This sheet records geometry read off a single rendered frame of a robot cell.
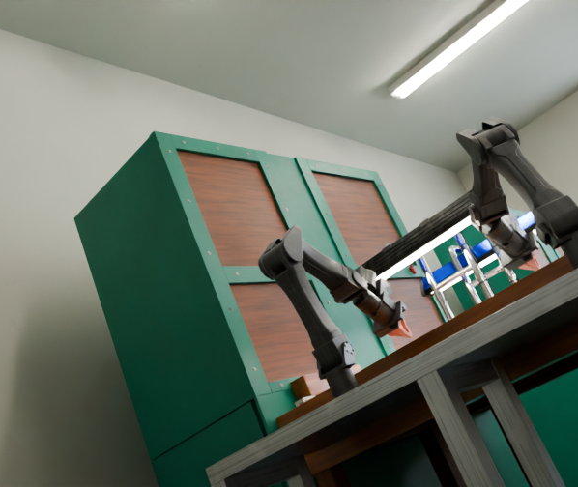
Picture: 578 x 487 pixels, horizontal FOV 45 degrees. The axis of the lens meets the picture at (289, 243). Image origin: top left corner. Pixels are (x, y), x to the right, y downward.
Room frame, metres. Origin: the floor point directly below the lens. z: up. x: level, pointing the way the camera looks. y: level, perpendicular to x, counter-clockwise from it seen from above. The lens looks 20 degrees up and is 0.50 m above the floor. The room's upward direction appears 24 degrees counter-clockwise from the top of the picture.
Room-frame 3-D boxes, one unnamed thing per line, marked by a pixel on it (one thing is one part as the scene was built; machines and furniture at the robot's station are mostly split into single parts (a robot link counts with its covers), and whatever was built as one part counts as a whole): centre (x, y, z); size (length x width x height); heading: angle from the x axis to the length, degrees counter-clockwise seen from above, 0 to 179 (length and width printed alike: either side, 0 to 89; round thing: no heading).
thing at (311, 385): (2.22, 0.06, 0.83); 0.30 x 0.06 x 0.07; 144
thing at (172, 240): (2.70, 0.09, 1.31); 1.36 x 0.55 x 0.95; 144
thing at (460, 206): (2.02, -0.33, 1.08); 0.62 x 0.08 x 0.07; 54
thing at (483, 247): (2.47, -0.66, 1.08); 0.62 x 0.08 x 0.07; 54
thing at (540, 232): (1.28, -0.49, 0.77); 0.09 x 0.06 x 0.06; 90
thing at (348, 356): (1.61, 0.01, 0.77); 0.09 x 0.06 x 0.06; 57
